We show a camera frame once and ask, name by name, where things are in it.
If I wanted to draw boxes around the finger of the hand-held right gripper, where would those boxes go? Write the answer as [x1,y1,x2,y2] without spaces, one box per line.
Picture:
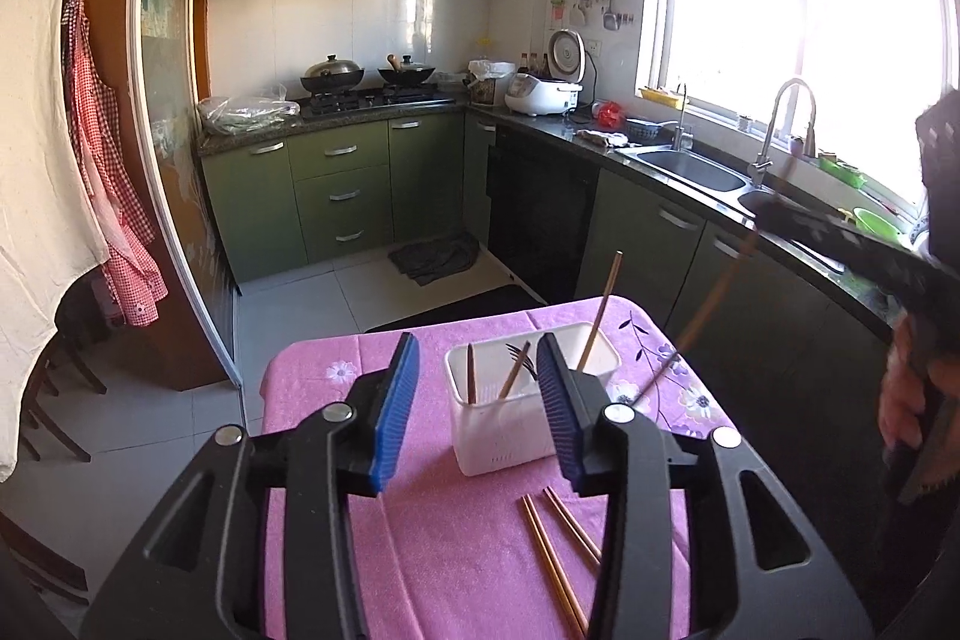
[754,203,938,311]

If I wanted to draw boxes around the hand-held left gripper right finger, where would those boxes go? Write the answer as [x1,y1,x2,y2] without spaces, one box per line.
[535,331,875,640]

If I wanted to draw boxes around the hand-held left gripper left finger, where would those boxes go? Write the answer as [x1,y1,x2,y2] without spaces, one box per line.
[79,332,421,640]

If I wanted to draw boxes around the light bamboo chopstick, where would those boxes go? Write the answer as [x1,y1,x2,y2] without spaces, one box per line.
[499,340,532,399]
[576,250,623,371]

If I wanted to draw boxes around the black plastic fork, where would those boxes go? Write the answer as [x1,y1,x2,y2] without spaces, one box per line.
[506,342,537,386]

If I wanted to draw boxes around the white plastic utensil holder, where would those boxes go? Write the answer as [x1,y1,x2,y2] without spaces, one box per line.
[445,321,620,477]

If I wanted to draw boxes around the person's right hand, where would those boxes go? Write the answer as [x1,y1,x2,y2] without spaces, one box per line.
[877,314,960,453]

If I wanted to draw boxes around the green plastic basin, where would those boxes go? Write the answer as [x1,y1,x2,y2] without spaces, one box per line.
[851,206,905,245]

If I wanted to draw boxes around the green windowsill tray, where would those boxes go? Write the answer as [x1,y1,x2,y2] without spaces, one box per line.
[817,151,867,187]

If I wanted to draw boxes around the tall steel faucet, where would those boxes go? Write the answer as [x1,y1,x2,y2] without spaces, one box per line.
[748,79,818,191]

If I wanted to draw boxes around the pink floral tablecloth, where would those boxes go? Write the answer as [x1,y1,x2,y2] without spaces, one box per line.
[259,295,740,640]

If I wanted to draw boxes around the grey floor rag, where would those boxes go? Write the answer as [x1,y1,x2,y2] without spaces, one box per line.
[386,233,481,287]

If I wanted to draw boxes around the steel double sink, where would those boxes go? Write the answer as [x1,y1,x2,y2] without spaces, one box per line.
[626,146,848,274]

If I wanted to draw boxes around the kitchen window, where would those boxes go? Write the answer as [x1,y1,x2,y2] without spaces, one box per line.
[636,0,960,229]

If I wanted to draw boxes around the green sink base cabinets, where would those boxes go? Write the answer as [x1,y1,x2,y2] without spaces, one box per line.
[574,164,901,401]

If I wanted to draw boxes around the small steel faucet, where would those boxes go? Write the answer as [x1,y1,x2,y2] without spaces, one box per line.
[671,83,695,152]

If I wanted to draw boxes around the black built-in appliance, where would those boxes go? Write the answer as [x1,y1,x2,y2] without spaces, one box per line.
[486,126,601,307]

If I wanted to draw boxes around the green base cabinet with drawers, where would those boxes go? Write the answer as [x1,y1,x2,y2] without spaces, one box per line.
[196,111,496,285]

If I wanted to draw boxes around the dark stone countertop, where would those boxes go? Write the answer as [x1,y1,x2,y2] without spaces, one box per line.
[195,92,901,341]

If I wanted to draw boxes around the black gas stove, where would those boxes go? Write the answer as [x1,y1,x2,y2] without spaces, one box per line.
[300,85,455,120]

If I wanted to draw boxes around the white rice cooker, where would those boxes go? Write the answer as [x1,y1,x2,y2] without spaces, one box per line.
[504,29,586,118]

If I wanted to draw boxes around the clear plastic bag of vegetables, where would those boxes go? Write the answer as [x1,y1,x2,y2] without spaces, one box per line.
[196,83,302,135]

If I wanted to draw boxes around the white plastic bag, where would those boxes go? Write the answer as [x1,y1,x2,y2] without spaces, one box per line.
[466,57,518,107]

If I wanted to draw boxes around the dark wooden chair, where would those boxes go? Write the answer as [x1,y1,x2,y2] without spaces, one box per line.
[19,291,110,465]

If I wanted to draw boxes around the black wok with lid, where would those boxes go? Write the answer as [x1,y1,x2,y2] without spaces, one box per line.
[300,53,366,94]

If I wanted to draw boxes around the red checked apron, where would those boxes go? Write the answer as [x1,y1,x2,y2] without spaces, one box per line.
[61,0,170,327]

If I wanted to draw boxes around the sliding glass door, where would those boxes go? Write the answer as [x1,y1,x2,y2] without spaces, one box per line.
[131,0,245,386]

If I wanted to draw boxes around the white hanging curtain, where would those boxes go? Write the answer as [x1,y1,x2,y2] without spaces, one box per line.
[0,0,113,483]

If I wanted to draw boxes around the black wok with wooden handle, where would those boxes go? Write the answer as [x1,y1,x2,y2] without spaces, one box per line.
[377,53,437,86]

